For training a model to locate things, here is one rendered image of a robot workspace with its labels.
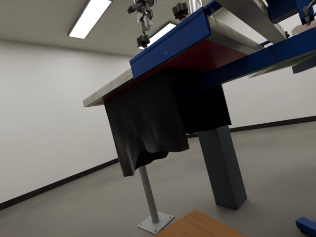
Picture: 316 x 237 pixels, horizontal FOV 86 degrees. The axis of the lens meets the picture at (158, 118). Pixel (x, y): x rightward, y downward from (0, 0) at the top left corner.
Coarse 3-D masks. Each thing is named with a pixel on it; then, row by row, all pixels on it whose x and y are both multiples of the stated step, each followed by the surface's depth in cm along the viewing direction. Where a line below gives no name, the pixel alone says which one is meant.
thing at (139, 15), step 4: (136, 0) 109; (140, 0) 109; (144, 0) 110; (144, 4) 112; (148, 4) 114; (140, 8) 108; (144, 8) 109; (148, 8) 110; (140, 12) 109; (148, 12) 111; (140, 16) 110; (148, 16) 111; (152, 16) 112; (140, 20) 111
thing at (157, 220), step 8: (144, 168) 135; (144, 176) 133; (144, 184) 134; (152, 200) 134; (152, 208) 133; (152, 216) 134; (160, 216) 140; (168, 216) 137; (144, 224) 134; (152, 224) 132; (160, 224) 129; (152, 232) 122
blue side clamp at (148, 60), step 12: (204, 12) 40; (180, 24) 44; (192, 24) 42; (204, 24) 40; (168, 36) 47; (180, 36) 45; (192, 36) 42; (204, 36) 40; (156, 48) 51; (168, 48) 48; (180, 48) 45; (132, 60) 59; (144, 60) 55; (156, 60) 52; (132, 72) 60; (144, 72) 56
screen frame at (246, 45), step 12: (216, 24) 43; (216, 36) 45; (228, 36) 47; (240, 36) 56; (240, 48) 61; (252, 48) 64; (168, 60) 53; (108, 84) 74; (120, 84) 68; (96, 96) 83
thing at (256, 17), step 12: (216, 0) 36; (228, 0) 37; (240, 0) 38; (252, 0) 39; (240, 12) 43; (252, 12) 45; (264, 12) 48; (252, 24) 52; (264, 24) 55; (276, 24) 62; (264, 36) 66; (276, 36) 70
